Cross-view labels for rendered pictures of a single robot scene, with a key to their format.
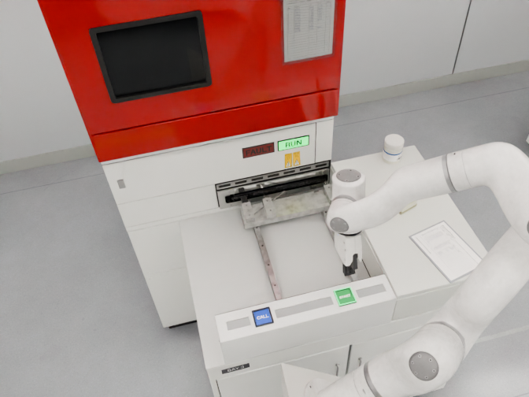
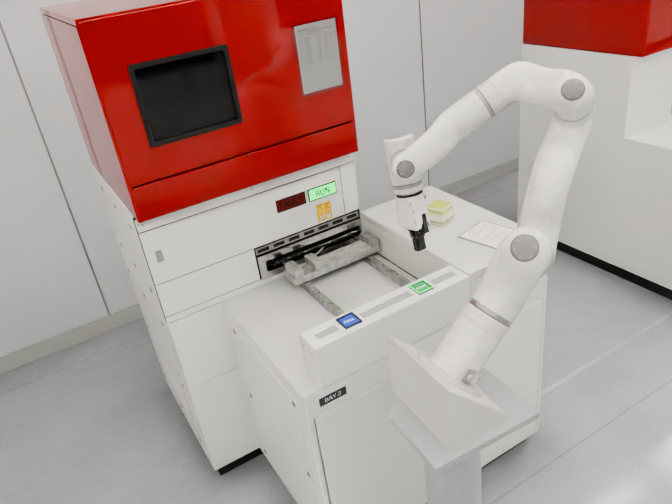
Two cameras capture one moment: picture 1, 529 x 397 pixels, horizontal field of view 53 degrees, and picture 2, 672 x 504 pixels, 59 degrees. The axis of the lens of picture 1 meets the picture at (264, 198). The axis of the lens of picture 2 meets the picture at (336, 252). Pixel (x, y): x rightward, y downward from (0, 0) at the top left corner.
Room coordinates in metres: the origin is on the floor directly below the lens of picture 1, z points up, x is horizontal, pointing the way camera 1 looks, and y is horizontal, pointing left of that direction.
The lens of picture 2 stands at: (-0.52, 0.42, 1.96)
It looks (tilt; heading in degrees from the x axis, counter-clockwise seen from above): 29 degrees down; 344
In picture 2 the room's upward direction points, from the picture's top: 8 degrees counter-clockwise
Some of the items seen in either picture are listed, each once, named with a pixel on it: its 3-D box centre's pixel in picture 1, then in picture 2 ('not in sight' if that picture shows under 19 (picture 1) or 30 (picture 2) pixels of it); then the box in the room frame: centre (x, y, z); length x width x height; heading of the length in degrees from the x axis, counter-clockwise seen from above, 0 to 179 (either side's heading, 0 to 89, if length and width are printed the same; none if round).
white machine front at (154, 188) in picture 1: (225, 171); (261, 232); (1.39, 0.14, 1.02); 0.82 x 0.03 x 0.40; 101
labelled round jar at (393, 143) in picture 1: (393, 149); not in sight; (1.45, -0.49, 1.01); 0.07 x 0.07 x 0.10
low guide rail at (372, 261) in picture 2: (337, 240); (390, 273); (1.18, -0.25, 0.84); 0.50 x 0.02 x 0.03; 11
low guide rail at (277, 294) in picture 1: (265, 257); (325, 301); (1.12, 0.01, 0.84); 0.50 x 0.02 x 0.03; 11
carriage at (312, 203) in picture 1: (289, 208); (332, 260); (1.32, -0.09, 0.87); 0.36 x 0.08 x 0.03; 101
